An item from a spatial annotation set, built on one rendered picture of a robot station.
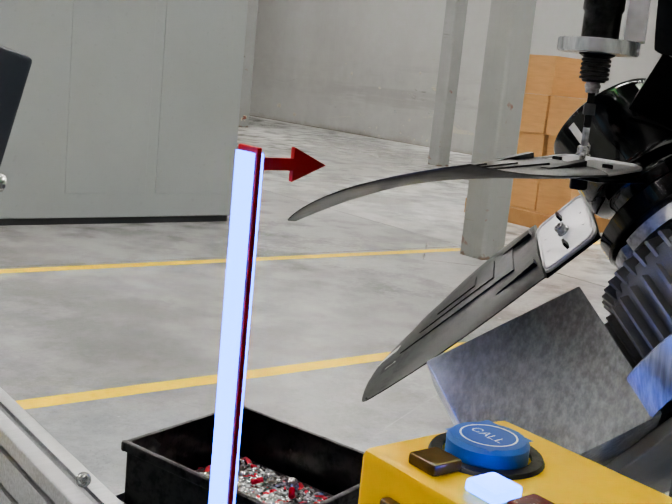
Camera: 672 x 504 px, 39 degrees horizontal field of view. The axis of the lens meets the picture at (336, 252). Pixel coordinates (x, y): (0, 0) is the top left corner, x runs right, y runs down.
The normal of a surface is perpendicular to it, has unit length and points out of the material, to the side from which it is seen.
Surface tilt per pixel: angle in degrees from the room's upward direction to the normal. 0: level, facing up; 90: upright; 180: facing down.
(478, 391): 55
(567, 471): 0
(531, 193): 90
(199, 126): 90
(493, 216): 90
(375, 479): 90
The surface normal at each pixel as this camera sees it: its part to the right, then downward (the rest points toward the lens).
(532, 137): -0.80, 0.04
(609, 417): -0.19, -0.43
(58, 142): 0.60, 0.21
